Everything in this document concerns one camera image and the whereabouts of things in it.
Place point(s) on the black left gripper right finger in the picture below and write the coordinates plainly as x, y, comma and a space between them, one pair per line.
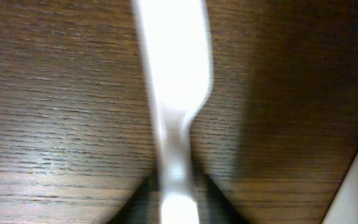
214, 206

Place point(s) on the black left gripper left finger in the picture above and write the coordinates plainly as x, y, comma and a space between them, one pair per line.
136, 209

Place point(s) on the white plastic knife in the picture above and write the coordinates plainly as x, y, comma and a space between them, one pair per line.
175, 43

